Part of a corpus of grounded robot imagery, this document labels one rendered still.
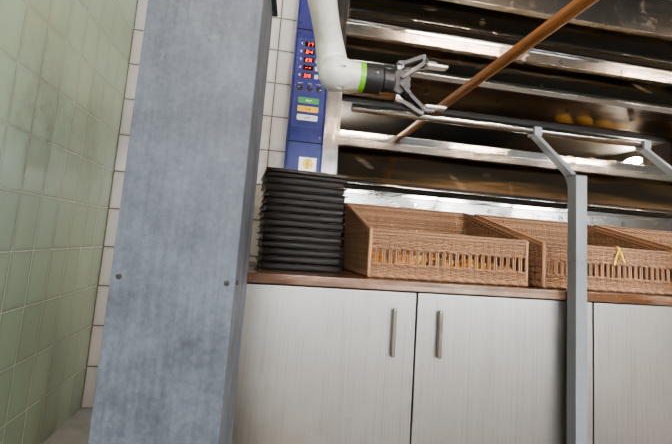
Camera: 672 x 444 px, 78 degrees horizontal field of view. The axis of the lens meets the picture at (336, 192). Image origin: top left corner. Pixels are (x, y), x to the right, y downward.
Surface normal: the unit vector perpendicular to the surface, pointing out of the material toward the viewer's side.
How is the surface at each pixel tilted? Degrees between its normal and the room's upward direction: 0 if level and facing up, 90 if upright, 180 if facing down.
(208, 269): 90
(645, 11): 90
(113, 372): 90
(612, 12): 90
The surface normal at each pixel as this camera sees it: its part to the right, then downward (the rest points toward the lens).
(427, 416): 0.17, -0.11
